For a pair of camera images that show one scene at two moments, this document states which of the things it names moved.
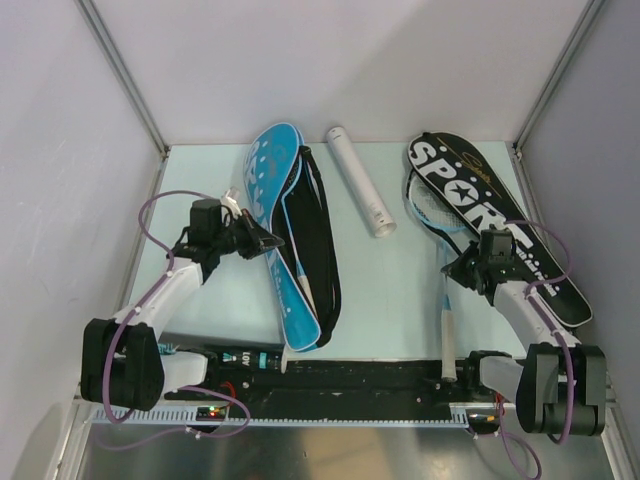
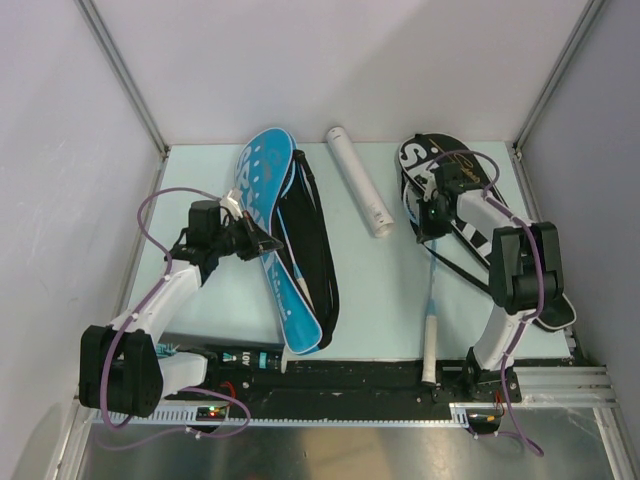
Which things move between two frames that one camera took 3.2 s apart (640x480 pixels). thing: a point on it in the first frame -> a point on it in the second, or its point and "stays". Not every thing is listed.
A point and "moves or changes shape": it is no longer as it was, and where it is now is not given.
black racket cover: (475, 188) moves or changes shape
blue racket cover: (288, 198) stays
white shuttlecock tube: (377, 216) stays
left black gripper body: (237, 236) stays
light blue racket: (428, 210) -> (431, 338)
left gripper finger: (267, 241) stays
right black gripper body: (481, 263) -> (436, 222)
